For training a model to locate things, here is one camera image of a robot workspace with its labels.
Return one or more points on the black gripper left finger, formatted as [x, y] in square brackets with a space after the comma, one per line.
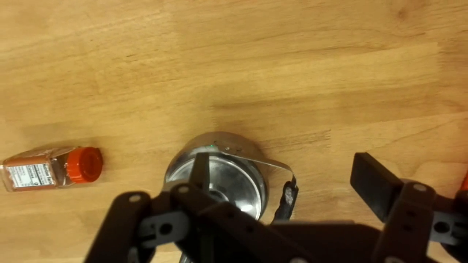
[147, 228]

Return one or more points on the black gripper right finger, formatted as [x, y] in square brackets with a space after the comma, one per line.
[414, 220]

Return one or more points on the silver kettle lid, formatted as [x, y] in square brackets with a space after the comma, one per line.
[232, 183]

